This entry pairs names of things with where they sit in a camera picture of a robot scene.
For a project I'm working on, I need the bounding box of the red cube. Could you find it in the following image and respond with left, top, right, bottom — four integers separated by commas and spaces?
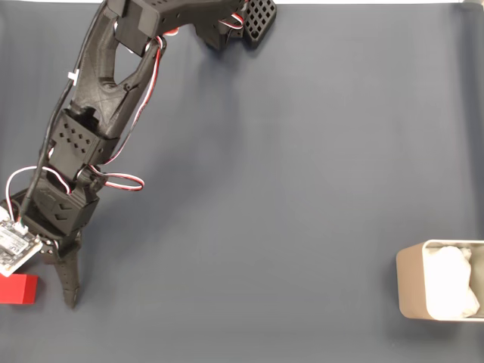
0, 274, 39, 306

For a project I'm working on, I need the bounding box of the beige box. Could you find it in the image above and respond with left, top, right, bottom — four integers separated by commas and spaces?
396, 238, 484, 322

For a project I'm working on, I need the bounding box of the white crumpled paper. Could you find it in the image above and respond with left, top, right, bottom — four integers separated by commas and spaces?
427, 244, 481, 318

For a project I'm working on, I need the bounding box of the white camera module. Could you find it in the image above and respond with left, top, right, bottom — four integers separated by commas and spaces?
0, 206, 43, 277

